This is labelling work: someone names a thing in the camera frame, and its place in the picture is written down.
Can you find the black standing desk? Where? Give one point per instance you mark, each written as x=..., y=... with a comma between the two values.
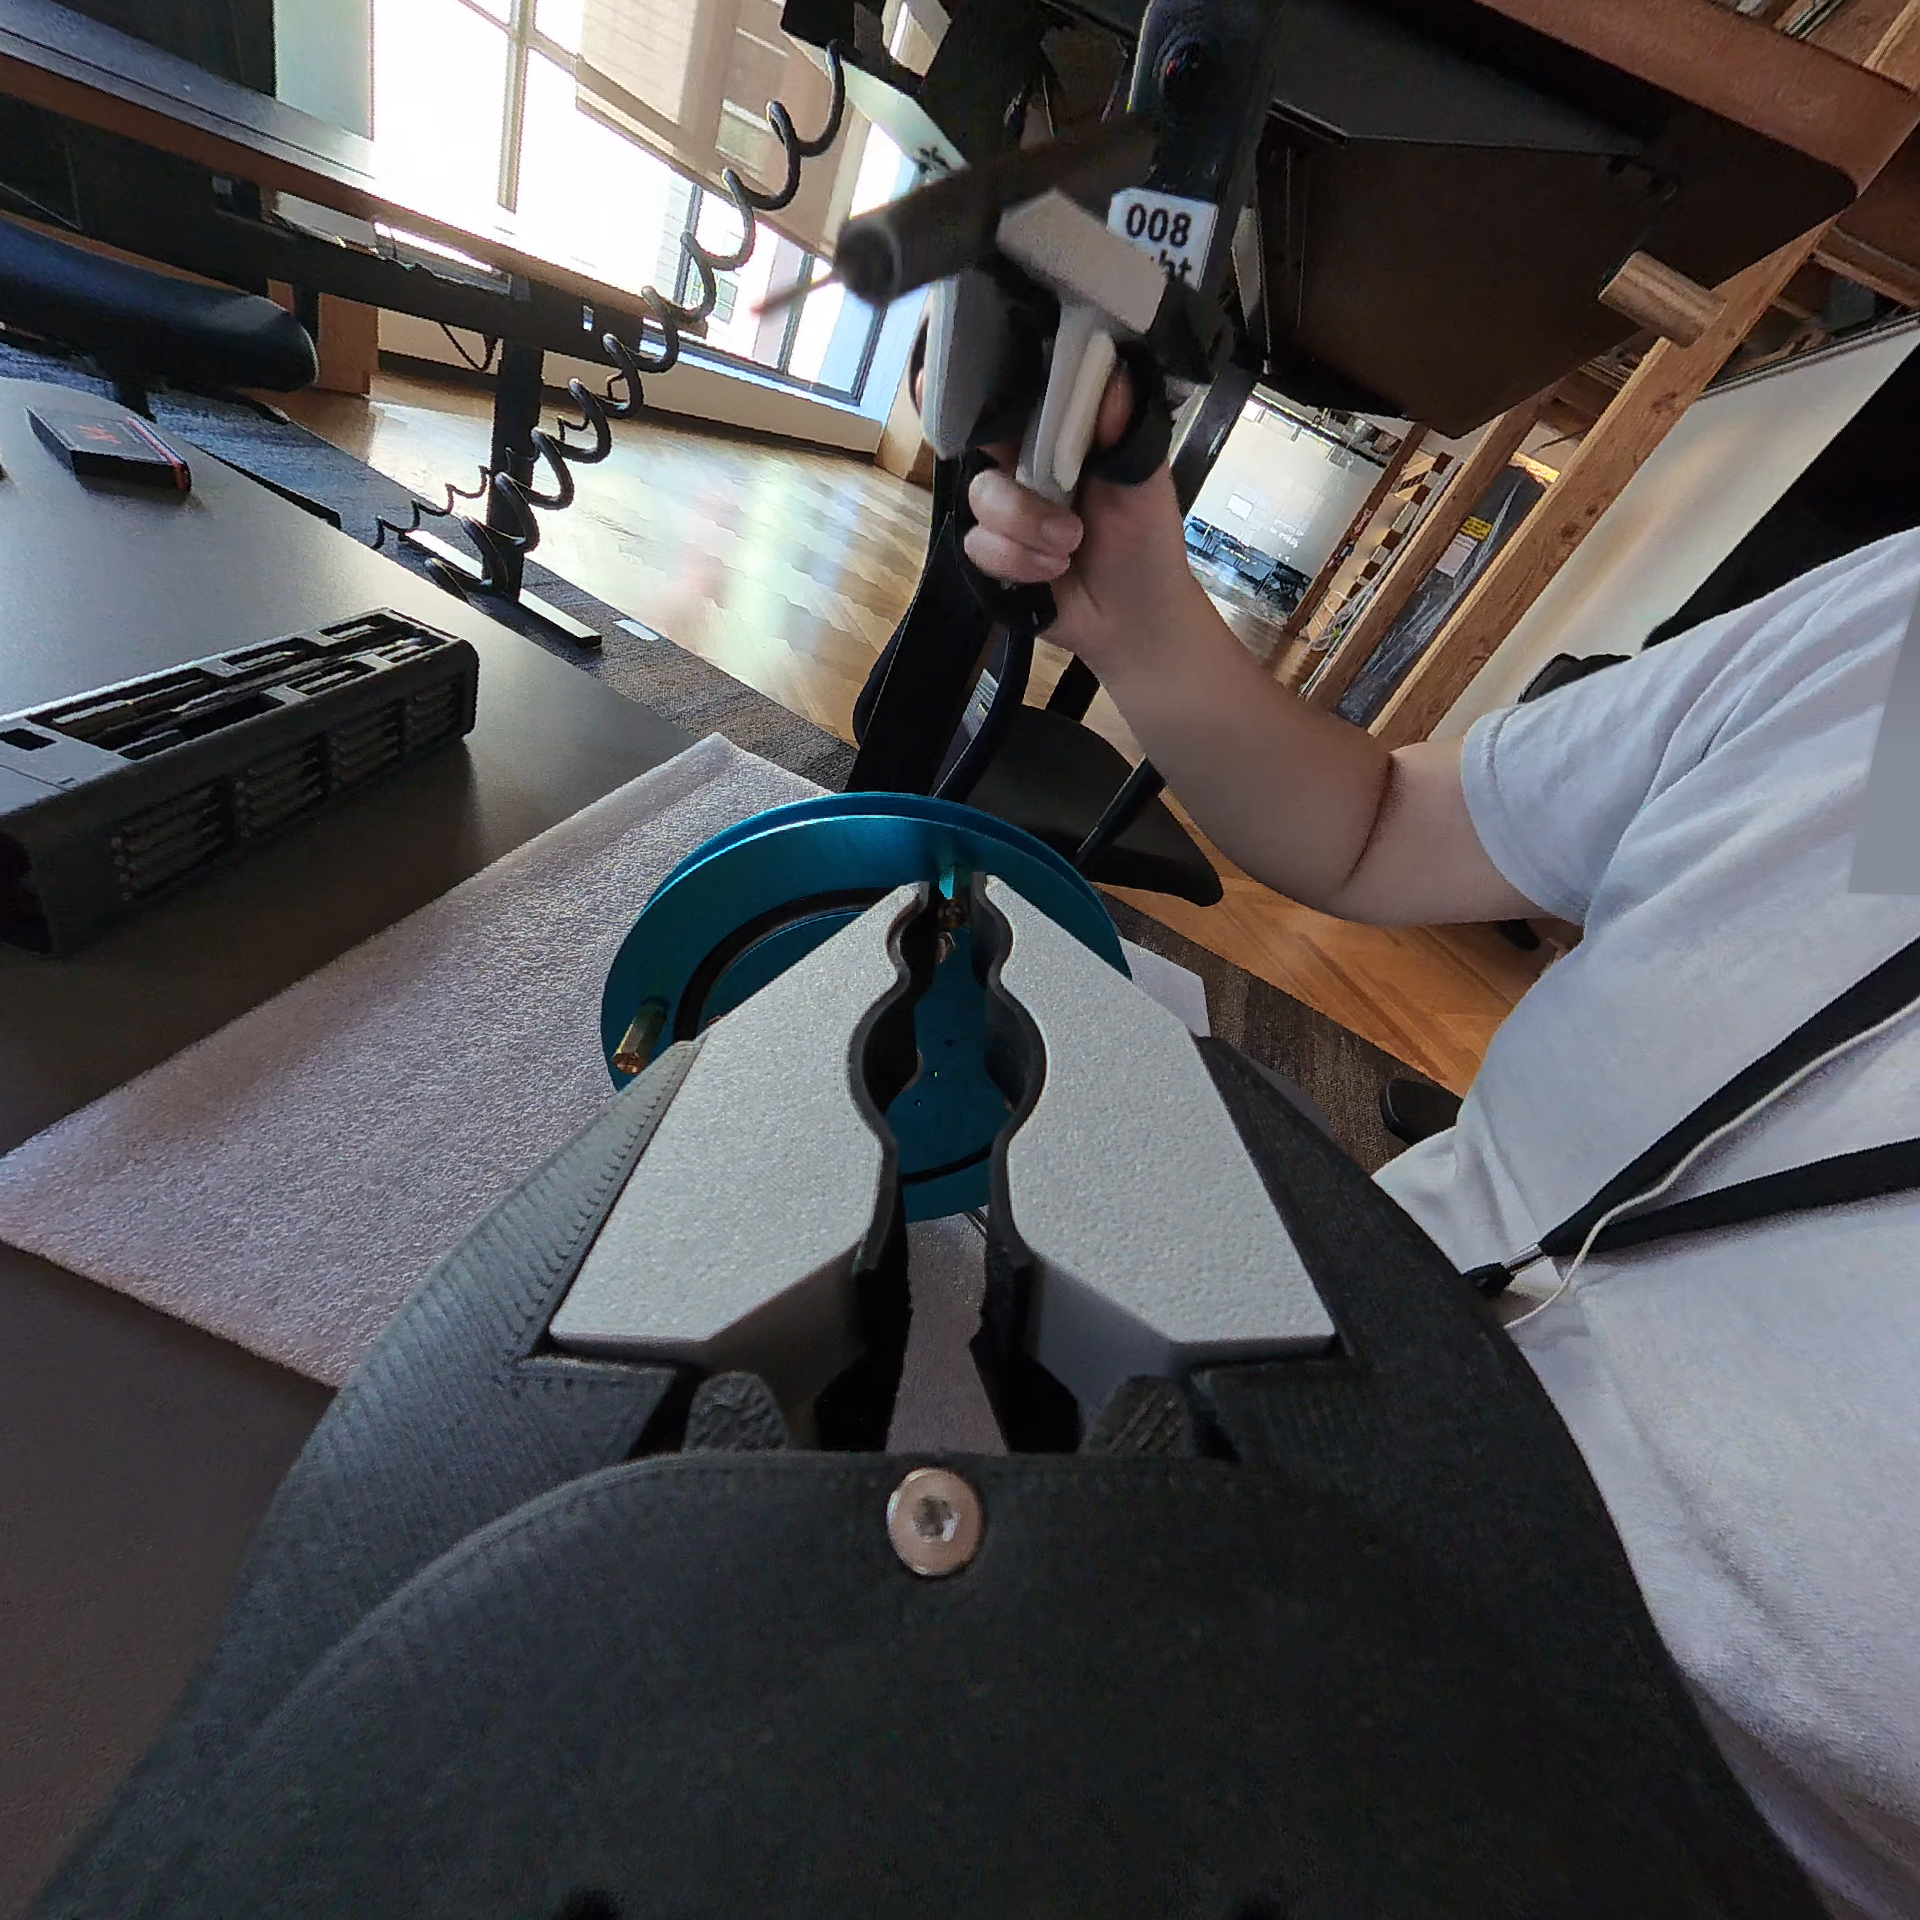
x=1424, y=270

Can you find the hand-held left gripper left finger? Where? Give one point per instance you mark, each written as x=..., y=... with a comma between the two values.
x=720, y=1201

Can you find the person's white shirt torso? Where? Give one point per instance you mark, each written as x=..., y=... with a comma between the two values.
x=1724, y=900

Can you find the person's right hand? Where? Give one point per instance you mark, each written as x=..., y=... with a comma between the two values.
x=1119, y=571

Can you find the person's right forearm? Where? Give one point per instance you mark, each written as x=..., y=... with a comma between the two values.
x=1290, y=781

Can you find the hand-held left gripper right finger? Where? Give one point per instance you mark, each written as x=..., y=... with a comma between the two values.
x=1171, y=1201

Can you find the black screwdriver bit case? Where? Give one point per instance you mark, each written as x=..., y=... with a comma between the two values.
x=224, y=795

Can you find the blue metal wheel assembly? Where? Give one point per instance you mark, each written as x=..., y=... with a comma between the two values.
x=720, y=885

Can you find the large window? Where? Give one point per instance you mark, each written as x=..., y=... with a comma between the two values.
x=451, y=121

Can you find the small black box red print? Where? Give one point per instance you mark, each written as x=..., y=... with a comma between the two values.
x=105, y=442

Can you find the dark blue office chair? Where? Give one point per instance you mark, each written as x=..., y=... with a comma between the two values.
x=151, y=323

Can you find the black precision screwdriver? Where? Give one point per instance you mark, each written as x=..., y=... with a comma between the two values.
x=931, y=224

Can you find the dark grey desk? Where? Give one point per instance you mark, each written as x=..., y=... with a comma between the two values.
x=120, y=1500

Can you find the white foam mat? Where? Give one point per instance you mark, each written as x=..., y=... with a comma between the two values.
x=301, y=1110

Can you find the wooden background desk black legs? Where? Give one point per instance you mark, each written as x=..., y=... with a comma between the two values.
x=519, y=450

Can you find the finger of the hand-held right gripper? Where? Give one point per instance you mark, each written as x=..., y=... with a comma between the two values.
x=1088, y=270
x=974, y=360

